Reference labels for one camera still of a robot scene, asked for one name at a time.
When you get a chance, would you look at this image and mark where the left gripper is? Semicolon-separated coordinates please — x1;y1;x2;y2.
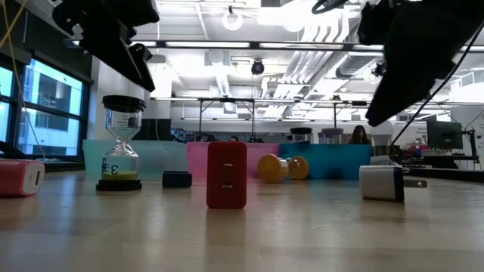
52;0;160;93

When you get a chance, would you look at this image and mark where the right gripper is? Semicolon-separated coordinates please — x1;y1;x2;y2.
358;0;484;128

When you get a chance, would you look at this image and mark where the white cube charger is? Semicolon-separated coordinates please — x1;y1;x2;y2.
358;165;428;202

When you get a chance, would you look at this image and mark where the black capped blue sand hourglass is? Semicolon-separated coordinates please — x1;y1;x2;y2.
290;127;313;144

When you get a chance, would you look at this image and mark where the dark blue digital timer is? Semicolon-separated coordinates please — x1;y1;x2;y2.
162;170;193;189

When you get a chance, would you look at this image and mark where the orange capped hourglass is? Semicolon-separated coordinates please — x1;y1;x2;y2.
256;153;310;184

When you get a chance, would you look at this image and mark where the white light bulb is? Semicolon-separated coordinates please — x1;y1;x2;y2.
369;119;395;158

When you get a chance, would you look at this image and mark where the black monitor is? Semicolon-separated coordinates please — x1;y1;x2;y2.
426;119;464;150

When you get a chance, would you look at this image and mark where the long ceiling light bar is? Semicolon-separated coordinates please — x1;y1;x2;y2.
64;39;484;54

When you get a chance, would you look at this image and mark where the large window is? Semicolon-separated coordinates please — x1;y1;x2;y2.
0;56;92;158

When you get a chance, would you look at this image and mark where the black metal rack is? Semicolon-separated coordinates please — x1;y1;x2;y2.
150;97;390;143

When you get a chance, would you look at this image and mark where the green plastic bin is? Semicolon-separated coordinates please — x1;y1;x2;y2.
82;139;189;179

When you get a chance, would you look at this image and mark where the teal plastic bin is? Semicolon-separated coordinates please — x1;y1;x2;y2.
278;142;374;181

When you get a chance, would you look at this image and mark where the black capped yellow sand hourglass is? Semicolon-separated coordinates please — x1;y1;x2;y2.
95;94;147;193

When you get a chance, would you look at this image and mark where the pink plastic bin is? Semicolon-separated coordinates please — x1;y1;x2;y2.
186;141;281;179

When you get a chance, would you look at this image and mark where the red long charger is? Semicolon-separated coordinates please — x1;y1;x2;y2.
206;141;248;210

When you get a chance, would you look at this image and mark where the pink charger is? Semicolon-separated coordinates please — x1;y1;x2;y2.
0;158;45;197

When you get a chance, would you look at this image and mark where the thin black cable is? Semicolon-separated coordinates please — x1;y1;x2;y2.
389;22;484;148

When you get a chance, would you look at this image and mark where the silver ventilation duct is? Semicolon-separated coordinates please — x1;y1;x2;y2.
334;0;383;79

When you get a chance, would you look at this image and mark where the white ring lamp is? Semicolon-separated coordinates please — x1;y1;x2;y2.
222;11;244;32

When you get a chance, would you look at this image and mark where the yellow cable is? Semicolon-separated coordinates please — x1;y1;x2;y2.
0;0;46;159

